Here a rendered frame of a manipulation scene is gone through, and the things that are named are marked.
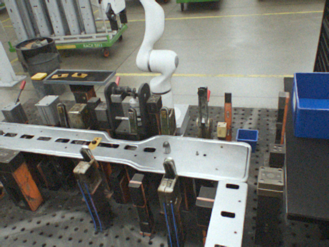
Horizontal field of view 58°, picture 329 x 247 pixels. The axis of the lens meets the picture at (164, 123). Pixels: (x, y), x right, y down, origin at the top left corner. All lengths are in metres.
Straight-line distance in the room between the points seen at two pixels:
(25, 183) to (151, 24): 0.98
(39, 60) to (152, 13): 2.63
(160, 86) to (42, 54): 2.57
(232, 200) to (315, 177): 0.28
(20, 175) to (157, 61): 0.85
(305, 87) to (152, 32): 0.79
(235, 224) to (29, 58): 3.49
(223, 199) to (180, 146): 0.33
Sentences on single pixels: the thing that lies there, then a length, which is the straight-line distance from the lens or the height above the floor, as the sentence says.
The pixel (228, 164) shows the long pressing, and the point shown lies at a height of 1.00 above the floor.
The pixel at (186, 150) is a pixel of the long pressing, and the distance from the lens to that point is 1.22.
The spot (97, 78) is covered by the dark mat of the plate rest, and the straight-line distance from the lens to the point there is 1.56.
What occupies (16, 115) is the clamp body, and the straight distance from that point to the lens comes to 1.79.
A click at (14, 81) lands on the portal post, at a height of 0.02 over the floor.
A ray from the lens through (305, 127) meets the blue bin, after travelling 1.24.
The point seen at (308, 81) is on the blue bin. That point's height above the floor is 1.12.
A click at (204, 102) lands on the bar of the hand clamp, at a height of 1.15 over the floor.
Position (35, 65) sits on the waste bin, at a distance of 4.11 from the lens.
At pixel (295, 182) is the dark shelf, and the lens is 1.07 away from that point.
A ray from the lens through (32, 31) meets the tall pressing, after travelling 6.18.
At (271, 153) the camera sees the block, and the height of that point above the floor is 1.07.
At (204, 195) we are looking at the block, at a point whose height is 0.98.
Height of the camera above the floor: 1.77
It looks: 34 degrees down
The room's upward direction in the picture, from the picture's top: 8 degrees counter-clockwise
